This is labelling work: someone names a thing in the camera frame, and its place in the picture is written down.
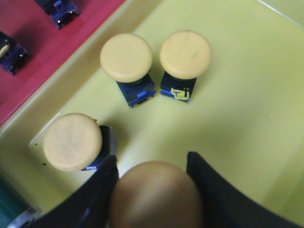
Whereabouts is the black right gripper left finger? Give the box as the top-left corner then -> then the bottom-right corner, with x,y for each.
28,155 -> 119,228

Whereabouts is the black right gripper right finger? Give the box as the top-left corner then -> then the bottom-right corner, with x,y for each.
186,152 -> 300,228

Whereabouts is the yellow mushroom push button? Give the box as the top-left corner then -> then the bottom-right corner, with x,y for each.
100,33 -> 156,108

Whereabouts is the silver conveyor end roller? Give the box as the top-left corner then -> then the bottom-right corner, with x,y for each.
7,207 -> 42,228

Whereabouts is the green conveyor belt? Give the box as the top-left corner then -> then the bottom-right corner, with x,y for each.
0,176 -> 30,228

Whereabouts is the yellow plastic tray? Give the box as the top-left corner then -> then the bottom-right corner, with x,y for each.
0,0 -> 304,225

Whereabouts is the push button base left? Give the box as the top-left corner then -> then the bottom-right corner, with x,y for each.
0,31 -> 31,75

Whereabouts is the push button base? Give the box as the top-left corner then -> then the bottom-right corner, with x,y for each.
0,31 -> 31,75
34,0 -> 79,29

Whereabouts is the red plastic tray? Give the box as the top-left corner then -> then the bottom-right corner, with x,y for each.
0,0 -> 123,124

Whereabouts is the push button base upper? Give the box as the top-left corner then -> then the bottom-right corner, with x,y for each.
34,0 -> 79,29

